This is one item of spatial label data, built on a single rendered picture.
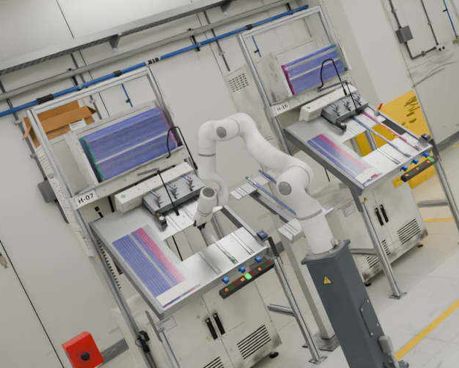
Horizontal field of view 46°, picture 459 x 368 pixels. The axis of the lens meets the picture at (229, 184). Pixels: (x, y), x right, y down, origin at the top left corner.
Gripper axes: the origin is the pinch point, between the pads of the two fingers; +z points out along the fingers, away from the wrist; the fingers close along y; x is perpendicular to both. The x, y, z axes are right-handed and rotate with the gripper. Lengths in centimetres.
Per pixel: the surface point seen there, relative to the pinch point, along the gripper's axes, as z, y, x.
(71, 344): 1, 89, 21
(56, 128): -3, 36, -99
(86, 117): -1, 16, -100
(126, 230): 4.7, 34.6, -21.1
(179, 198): -1.1, 0.9, -20.7
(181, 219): 2.8, 5.8, -10.6
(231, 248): -3.0, -4.3, 21.7
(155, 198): -0.9, 12.1, -28.1
